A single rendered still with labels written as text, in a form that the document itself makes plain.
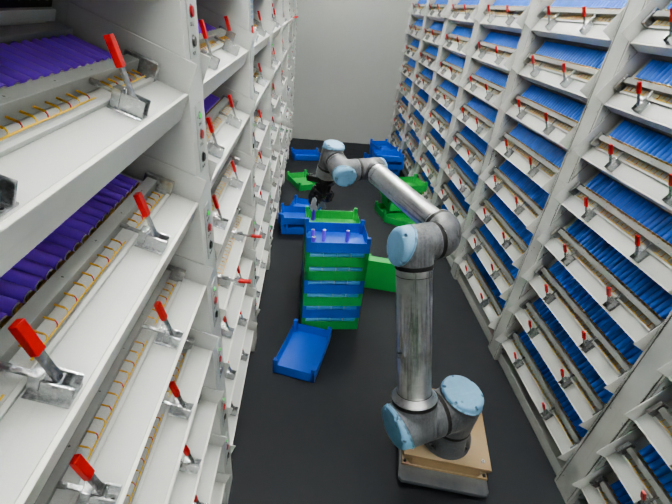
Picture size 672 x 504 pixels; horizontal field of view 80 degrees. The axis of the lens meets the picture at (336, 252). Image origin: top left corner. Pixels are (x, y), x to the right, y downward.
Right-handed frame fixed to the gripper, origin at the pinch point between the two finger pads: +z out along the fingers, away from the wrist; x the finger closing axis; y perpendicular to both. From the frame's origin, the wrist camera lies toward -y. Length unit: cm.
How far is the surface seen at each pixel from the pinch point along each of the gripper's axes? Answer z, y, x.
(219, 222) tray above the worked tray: -44, 41, -66
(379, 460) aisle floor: 38, 103, -24
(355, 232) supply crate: 11.7, 12.1, 21.0
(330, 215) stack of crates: 25.5, -16.2, 27.7
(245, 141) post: -42, 3, -41
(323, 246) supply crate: 6.7, 18.9, -4.7
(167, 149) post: -76, 52, -82
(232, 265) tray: -21, 38, -59
